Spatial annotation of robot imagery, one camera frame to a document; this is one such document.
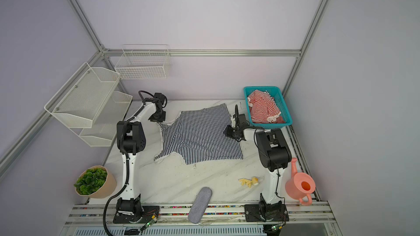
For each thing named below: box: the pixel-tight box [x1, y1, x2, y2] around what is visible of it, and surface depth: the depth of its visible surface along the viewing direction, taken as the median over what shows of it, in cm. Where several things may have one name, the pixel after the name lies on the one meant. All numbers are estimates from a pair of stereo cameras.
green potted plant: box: [73, 165, 118, 199], surface depth 74 cm
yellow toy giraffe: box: [237, 177, 259, 188], surface depth 84 cm
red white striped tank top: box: [247, 89, 286, 124], surface depth 112 cm
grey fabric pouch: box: [188, 186, 213, 224], surface depth 75 cm
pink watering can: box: [284, 157, 316, 206], surface depth 74 cm
